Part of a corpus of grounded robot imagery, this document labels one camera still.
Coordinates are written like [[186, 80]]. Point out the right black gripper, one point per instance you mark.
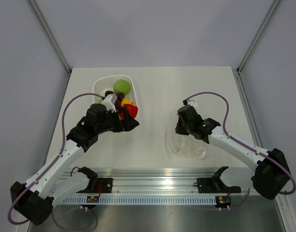
[[179, 129]]

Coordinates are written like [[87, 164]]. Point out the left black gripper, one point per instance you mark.
[[126, 125]]

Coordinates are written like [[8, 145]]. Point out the red bell pepper toy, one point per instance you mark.
[[132, 110]]

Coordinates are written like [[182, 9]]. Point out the clear zip top bag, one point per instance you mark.
[[182, 146]]

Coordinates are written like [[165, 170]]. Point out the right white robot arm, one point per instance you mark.
[[268, 170]]

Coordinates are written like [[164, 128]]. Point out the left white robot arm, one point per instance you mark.
[[36, 198]]

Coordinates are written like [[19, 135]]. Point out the yellow bell pepper toy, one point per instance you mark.
[[126, 101]]

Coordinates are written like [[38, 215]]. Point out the dark red grape bunch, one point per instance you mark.
[[120, 96]]

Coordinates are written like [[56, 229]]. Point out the green cabbage toy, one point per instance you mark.
[[122, 86]]

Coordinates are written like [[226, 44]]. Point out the white perforated plastic basket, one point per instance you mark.
[[106, 83]]

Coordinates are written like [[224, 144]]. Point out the right small circuit board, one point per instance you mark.
[[223, 201]]

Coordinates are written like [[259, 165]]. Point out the small circuit board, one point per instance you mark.
[[92, 199], [223, 201]]

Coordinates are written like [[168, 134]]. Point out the left small circuit board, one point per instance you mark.
[[92, 199]]

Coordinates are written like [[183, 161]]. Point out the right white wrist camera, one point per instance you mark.
[[191, 103]]

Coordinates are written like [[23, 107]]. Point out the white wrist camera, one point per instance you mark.
[[191, 103], [108, 102]]

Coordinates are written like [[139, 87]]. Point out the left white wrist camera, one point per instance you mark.
[[108, 102]]

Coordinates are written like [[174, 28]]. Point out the aluminium mounting rail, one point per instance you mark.
[[167, 181]]

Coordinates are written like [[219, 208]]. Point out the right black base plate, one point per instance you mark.
[[214, 185]]

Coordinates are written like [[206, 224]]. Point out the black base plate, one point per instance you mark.
[[104, 185], [214, 185]]

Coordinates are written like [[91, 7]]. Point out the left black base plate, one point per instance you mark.
[[104, 185]]

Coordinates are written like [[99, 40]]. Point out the white slotted cable duct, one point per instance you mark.
[[143, 200]]

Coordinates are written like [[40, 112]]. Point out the right aluminium frame post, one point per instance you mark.
[[259, 34]]

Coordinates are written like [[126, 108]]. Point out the aluminium frame post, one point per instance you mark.
[[48, 32], [259, 34]]

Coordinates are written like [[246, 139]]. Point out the left aluminium frame post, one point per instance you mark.
[[48, 32]]

